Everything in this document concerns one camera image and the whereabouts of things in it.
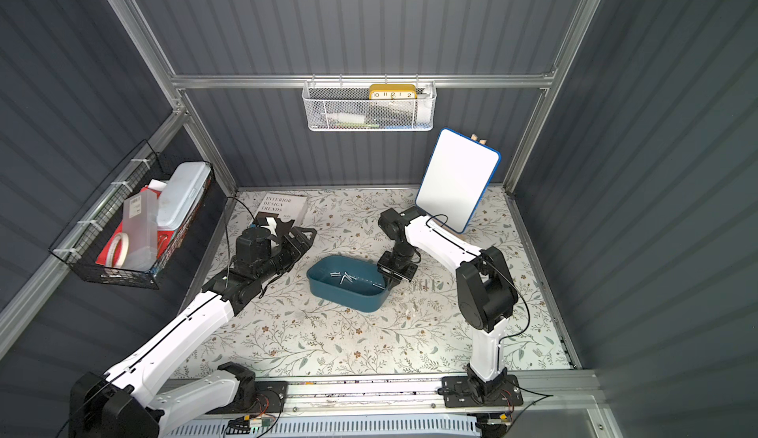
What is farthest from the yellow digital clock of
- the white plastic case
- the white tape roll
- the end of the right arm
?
the white tape roll

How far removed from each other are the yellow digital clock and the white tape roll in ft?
2.36

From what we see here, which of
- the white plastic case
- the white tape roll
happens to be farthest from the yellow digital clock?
the white tape roll

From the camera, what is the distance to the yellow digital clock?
0.88 meters

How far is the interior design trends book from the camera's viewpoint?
1102 millimetres

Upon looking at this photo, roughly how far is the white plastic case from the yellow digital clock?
0.53m

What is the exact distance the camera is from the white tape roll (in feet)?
2.07

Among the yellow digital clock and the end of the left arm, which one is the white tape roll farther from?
the yellow digital clock

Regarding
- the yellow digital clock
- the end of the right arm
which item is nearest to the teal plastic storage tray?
the end of the right arm

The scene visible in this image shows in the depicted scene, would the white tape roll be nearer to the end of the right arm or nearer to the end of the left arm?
the end of the left arm

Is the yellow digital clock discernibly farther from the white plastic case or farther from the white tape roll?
the white tape roll

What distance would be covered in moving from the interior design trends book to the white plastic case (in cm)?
33

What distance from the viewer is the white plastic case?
27.9 inches

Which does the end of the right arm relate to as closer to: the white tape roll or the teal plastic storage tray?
the teal plastic storage tray

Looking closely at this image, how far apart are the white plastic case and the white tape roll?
7cm
